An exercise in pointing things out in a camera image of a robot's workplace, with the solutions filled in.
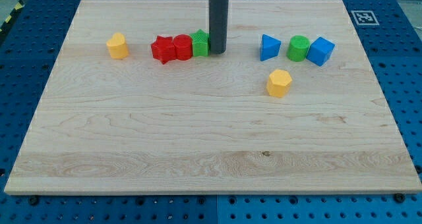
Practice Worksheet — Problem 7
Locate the yellow hexagon block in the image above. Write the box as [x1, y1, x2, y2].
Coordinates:
[266, 69, 293, 98]

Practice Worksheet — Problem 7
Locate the black bolt front left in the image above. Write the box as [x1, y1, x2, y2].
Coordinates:
[28, 196, 40, 206]

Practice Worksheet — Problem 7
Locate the blue triangle block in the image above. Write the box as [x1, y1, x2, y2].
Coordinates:
[260, 34, 282, 61]

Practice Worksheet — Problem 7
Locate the red cylinder block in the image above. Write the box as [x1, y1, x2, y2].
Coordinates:
[173, 34, 193, 61]

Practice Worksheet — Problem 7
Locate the yellow heart block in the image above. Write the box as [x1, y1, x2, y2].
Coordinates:
[106, 32, 129, 59]

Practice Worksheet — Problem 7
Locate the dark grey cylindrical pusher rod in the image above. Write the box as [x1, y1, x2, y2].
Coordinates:
[208, 0, 229, 54]

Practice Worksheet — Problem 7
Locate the light wooden board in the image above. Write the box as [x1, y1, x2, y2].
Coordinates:
[5, 0, 421, 196]

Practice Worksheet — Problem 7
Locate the green pentagon block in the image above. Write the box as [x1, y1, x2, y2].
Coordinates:
[190, 29, 209, 57]

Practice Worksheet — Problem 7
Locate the green cylinder block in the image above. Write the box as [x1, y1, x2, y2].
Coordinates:
[286, 35, 310, 62]

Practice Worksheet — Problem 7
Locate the black bolt front right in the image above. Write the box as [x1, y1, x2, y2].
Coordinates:
[393, 193, 406, 204]

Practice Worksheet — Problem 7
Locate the red star block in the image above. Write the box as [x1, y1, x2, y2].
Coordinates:
[151, 36, 177, 65]

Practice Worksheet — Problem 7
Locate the blue cube block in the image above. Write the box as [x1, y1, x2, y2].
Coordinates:
[306, 37, 336, 67]

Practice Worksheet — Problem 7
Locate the white fiducial marker tag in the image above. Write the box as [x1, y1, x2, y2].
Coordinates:
[351, 10, 379, 26]

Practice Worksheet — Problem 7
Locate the black bolt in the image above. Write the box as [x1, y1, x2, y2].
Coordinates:
[28, 196, 40, 206]
[393, 193, 406, 204]

